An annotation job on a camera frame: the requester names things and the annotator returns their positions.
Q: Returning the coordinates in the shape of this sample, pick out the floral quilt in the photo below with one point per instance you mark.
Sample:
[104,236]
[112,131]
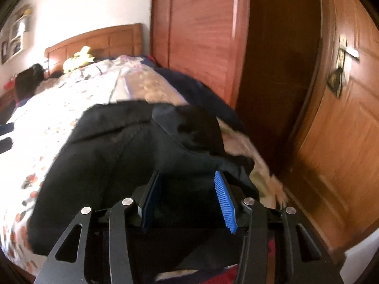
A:
[139,80]

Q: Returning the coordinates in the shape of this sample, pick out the wooden door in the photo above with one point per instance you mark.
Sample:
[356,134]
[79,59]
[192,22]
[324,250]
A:
[340,153]

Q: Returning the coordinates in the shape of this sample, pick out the yellow plush toy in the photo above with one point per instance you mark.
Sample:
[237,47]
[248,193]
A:
[78,60]

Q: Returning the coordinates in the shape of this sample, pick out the wooden bed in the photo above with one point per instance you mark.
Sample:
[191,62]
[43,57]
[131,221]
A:
[112,41]

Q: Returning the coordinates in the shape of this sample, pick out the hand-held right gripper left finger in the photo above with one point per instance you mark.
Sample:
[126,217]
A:
[151,201]

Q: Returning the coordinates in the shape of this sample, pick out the wooden louvred wardrobe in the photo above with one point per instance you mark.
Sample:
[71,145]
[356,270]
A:
[201,35]

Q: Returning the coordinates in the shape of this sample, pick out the red bowl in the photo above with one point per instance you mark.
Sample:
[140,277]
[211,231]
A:
[7,85]

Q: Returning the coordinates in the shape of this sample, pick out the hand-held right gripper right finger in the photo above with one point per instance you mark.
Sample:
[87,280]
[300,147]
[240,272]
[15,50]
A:
[225,204]

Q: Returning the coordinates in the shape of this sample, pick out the black double-breasted coat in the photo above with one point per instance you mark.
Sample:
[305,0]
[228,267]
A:
[118,159]

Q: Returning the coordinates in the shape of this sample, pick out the white wall shelf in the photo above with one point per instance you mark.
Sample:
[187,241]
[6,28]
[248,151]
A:
[16,35]

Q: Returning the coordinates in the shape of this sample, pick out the orange fruit print bedsheet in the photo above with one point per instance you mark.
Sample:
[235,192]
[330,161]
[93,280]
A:
[44,124]

